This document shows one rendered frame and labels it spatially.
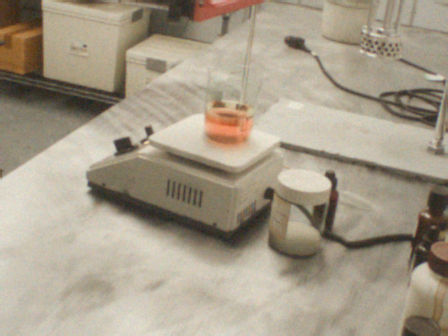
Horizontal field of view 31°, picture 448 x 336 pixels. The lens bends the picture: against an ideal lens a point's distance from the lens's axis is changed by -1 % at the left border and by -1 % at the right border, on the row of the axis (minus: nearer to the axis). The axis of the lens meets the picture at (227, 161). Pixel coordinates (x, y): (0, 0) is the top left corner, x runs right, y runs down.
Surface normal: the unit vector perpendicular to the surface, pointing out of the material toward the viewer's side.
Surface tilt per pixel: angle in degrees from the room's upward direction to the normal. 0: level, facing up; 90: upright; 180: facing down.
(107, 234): 0
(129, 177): 90
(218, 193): 90
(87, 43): 92
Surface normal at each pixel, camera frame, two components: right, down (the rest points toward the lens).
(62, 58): -0.31, 0.37
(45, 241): 0.12, -0.91
